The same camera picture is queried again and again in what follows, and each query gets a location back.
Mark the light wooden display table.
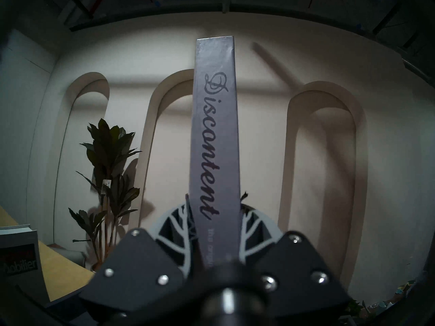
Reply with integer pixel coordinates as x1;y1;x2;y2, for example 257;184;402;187
0;206;96;302

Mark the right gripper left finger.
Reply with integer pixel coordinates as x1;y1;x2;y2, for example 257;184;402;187
79;194;204;316

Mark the dark green potted plant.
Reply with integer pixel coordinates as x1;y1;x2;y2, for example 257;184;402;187
68;118;143;272

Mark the white Arletta book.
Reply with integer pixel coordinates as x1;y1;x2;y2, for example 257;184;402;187
0;224;51;304

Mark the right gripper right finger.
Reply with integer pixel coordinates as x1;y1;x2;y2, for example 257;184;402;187
239;192;351;316

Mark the grey Discontent book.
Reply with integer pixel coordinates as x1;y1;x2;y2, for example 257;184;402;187
188;36;242;271

